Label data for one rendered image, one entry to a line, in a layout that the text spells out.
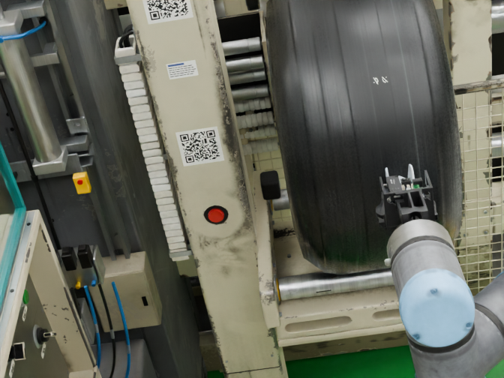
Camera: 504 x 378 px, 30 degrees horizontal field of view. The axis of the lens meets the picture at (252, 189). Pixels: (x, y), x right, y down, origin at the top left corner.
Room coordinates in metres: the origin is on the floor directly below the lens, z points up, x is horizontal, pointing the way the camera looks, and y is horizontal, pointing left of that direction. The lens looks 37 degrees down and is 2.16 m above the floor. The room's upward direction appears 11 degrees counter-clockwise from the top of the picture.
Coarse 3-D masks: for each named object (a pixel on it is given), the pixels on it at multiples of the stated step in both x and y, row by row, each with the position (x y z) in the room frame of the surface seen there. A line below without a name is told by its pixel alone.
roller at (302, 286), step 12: (288, 276) 1.35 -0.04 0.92; (300, 276) 1.34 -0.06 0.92; (312, 276) 1.33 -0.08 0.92; (324, 276) 1.33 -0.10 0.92; (336, 276) 1.32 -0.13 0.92; (348, 276) 1.32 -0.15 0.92; (360, 276) 1.31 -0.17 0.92; (372, 276) 1.31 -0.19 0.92; (384, 276) 1.31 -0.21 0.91; (288, 288) 1.32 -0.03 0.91; (300, 288) 1.32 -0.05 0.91; (312, 288) 1.32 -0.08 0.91; (324, 288) 1.31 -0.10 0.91; (336, 288) 1.31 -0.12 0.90; (348, 288) 1.31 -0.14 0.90; (360, 288) 1.31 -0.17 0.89
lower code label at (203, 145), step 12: (180, 132) 1.41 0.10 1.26; (192, 132) 1.40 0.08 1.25; (204, 132) 1.40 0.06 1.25; (216, 132) 1.40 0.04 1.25; (180, 144) 1.41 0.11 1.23; (192, 144) 1.40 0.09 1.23; (204, 144) 1.40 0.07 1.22; (216, 144) 1.40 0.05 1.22; (192, 156) 1.40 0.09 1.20; (204, 156) 1.40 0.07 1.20; (216, 156) 1.40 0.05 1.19
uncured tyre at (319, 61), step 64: (320, 0) 1.43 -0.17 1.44; (384, 0) 1.39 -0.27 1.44; (320, 64) 1.30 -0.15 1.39; (384, 64) 1.28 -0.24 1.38; (448, 64) 1.31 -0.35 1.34; (320, 128) 1.24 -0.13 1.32; (384, 128) 1.22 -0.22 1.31; (448, 128) 1.22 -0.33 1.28; (320, 192) 1.20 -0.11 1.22; (448, 192) 1.19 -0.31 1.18; (320, 256) 1.22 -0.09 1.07; (384, 256) 1.21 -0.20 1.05
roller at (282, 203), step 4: (280, 192) 1.61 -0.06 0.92; (284, 192) 1.61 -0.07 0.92; (280, 196) 1.60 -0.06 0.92; (284, 196) 1.60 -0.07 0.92; (276, 200) 1.60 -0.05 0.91; (280, 200) 1.60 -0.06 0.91; (284, 200) 1.60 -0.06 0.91; (288, 200) 1.60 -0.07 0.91; (272, 204) 1.63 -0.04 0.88; (276, 204) 1.60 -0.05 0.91; (280, 204) 1.60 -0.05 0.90; (284, 204) 1.60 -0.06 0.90; (288, 204) 1.59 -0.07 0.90; (272, 208) 1.60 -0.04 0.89; (276, 208) 1.60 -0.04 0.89; (280, 208) 1.60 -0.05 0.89; (284, 208) 1.60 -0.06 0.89; (288, 208) 1.60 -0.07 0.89
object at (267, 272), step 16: (256, 176) 1.65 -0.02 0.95; (256, 192) 1.60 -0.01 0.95; (256, 208) 1.54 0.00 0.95; (256, 224) 1.49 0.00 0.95; (272, 224) 1.58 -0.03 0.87; (272, 240) 1.50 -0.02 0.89; (272, 256) 1.42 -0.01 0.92; (272, 272) 1.34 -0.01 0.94; (272, 288) 1.30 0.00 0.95; (272, 304) 1.28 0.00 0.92; (272, 320) 1.28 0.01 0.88
